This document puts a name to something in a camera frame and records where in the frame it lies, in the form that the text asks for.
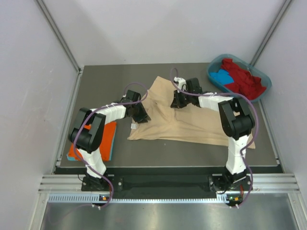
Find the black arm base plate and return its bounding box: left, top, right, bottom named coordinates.
left=81, top=166, right=252, bottom=194

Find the orange folded t shirt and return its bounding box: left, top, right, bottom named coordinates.
left=68, top=121, right=118, bottom=161

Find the red t shirt in basket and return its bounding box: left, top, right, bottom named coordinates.
left=221, top=58, right=267, bottom=100

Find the aluminium corner post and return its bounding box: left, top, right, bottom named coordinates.
left=249, top=0, right=294, bottom=66
left=34, top=0, right=81, bottom=72

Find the blue t shirt in basket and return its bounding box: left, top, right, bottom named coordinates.
left=210, top=69, right=234, bottom=85

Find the aluminium frame rail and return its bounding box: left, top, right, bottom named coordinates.
left=38, top=173, right=300, bottom=194

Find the left aluminium corner post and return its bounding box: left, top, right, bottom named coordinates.
left=34, top=0, right=81, bottom=72

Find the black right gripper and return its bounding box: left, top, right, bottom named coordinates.
left=171, top=88, right=193, bottom=109

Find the slotted grey cable duct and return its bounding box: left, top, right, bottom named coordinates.
left=47, top=193, right=243, bottom=204

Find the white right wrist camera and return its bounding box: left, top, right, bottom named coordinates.
left=173, top=77, right=187, bottom=91

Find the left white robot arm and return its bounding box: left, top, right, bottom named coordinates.
left=68, top=90, right=151, bottom=190

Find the light blue folded t shirt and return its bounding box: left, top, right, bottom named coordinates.
left=66, top=123, right=118, bottom=162

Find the beige t shirt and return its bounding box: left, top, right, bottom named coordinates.
left=127, top=76, right=256, bottom=150

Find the teal plastic basket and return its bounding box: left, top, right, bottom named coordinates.
left=206, top=54, right=272, bottom=103

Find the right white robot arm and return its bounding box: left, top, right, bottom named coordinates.
left=171, top=77, right=255, bottom=190

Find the right aluminium corner post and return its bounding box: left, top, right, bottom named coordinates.
left=249, top=0, right=294, bottom=66

